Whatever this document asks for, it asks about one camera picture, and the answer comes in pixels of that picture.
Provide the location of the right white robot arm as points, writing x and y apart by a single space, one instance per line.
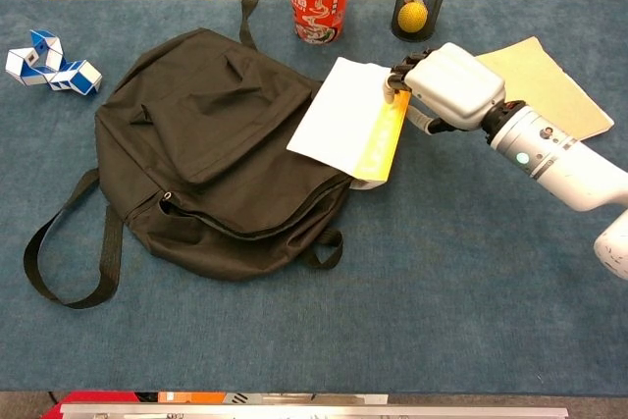
564 164

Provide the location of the aluminium profile rail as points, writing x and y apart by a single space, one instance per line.
294 411

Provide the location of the orange box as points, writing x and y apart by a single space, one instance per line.
196 397

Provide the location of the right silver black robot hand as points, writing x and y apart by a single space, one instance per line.
456 85

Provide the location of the red box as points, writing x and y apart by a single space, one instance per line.
98 397

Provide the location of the yellow ball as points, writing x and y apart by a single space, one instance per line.
412 16

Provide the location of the kraft spiral notebook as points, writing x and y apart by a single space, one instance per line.
549 80

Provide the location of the blue felt table mat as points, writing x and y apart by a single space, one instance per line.
441 316

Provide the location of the blue white snake puzzle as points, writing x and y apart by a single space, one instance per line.
73 78

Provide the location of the white yellow booklet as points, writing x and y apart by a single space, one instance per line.
343 115

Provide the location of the black fabric backpack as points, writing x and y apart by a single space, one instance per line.
196 144

